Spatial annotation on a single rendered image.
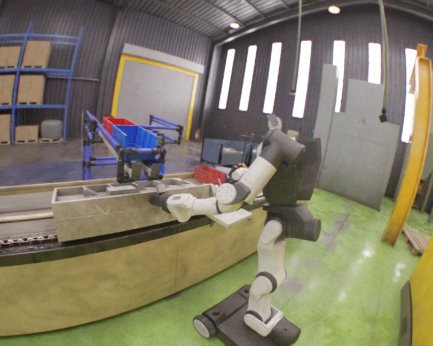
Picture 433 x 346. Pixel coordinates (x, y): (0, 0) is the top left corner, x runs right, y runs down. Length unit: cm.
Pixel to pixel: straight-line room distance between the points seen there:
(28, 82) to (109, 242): 938
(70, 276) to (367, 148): 661
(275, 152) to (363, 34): 1138
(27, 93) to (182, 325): 977
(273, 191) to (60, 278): 120
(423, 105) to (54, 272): 506
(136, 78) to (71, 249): 1131
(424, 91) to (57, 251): 509
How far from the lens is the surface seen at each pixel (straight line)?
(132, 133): 122
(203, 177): 213
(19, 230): 137
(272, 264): 110
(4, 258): 118
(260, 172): 71
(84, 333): 166
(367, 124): 654
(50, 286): 128
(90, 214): 103
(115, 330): 163
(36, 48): 1038
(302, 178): 90
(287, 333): 136
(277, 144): 73
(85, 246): 110
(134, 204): 107
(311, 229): 93
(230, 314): 152
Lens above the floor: 141
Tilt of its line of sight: 14 degrees down
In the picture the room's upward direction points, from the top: 9 degrees clockwise
